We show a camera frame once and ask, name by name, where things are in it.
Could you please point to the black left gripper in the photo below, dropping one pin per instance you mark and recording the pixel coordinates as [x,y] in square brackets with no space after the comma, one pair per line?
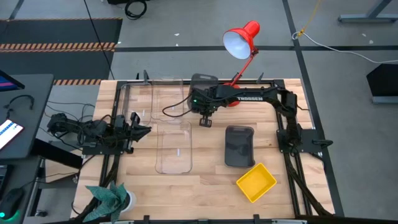
[132,133]

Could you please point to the white plant pot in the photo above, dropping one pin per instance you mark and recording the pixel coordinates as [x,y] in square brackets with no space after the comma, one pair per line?
[132,202]

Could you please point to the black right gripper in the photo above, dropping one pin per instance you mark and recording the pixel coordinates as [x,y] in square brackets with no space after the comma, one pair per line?
[203,101]

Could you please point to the red desk lamp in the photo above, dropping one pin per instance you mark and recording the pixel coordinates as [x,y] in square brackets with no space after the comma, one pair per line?
[245,34]

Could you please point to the green artificial plant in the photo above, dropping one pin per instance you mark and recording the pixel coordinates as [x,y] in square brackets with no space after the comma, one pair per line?
[105,199]

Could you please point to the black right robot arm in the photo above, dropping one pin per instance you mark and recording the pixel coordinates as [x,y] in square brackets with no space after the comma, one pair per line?
[264,93]

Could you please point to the black desk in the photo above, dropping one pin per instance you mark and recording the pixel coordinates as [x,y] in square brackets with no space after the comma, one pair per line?
[37,93]

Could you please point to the black table clamp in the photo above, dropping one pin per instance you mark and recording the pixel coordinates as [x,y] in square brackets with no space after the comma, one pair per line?
[260,78]
[235,77]
[256,219]
[146,219]
[145,76]

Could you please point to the grey metal stand foot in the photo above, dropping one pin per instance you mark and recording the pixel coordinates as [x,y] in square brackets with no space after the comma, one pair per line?
[367,18]

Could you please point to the clear plastic basket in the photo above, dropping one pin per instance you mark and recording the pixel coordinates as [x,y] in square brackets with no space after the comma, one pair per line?
[136,102]
[174,146]
[168,93]

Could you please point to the black metal table frame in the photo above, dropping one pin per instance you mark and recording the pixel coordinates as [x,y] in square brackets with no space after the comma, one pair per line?
[122,84]

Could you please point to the lit phone screen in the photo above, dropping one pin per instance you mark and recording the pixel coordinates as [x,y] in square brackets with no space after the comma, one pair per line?
[9,132]

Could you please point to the black computer mouse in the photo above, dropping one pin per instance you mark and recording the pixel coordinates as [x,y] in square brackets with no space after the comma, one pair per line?
[11,202]

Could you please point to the black lower desk surface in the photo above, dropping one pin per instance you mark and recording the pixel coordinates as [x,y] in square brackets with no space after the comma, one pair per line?
[28,186]

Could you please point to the black box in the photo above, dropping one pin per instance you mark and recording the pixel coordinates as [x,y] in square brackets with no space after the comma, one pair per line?
[384,81]

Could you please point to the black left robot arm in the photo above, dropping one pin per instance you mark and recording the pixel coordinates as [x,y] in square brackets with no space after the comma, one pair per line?
[93,129]

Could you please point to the computer monitor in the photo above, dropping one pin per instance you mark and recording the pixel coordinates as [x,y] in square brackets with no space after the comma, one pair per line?
[7,84]

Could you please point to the black hazard-striped floor mat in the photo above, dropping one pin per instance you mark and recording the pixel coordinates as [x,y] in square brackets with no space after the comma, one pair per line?
[46,31]

